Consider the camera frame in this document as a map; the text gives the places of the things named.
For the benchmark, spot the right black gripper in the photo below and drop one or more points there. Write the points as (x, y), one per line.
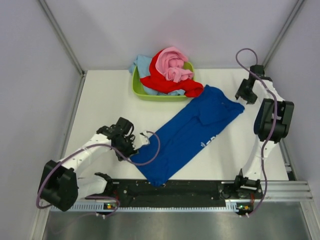
(250, 100)

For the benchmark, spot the green plastic basin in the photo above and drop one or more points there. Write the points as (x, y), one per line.
(138, 90)

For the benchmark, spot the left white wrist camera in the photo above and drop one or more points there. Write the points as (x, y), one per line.
(141, 140)

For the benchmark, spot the red t shirt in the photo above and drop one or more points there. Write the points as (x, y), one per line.
(158, 82)

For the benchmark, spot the aluminium frame rail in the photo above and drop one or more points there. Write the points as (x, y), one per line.
(288, 191)

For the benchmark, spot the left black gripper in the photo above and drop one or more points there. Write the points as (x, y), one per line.
(131, 151)

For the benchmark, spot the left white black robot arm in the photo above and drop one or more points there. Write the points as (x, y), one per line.
(61, 184)

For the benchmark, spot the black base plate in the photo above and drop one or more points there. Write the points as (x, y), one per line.
(134, 193)

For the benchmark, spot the pink t shirt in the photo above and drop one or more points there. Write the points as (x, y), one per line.
(170, 64)

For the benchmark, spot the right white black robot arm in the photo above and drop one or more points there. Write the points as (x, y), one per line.
(271, 124)

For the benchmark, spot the white slotted cable duct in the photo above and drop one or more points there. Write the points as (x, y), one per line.
(101, 207)

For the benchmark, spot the light blue t shirt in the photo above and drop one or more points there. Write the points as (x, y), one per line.
(142, 64)

